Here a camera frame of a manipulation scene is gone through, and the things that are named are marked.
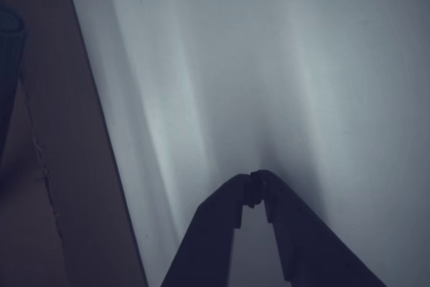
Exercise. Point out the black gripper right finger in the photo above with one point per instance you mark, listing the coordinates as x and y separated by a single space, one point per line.
302 240

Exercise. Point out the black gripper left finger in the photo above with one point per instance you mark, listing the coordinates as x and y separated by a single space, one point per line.
208 240

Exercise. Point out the dark ribbed cylinder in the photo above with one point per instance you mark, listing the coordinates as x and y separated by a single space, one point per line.
10 65

